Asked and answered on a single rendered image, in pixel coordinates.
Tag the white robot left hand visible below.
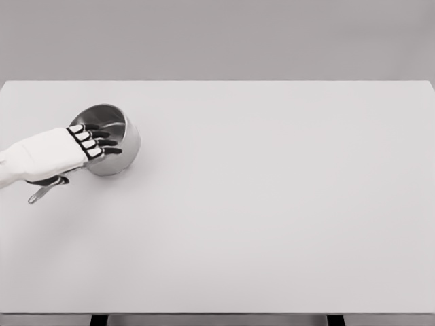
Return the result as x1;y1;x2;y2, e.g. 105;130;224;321
16;123;124;187

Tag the steel pot with long handle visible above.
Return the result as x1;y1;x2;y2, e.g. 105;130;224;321
27;103;142;205

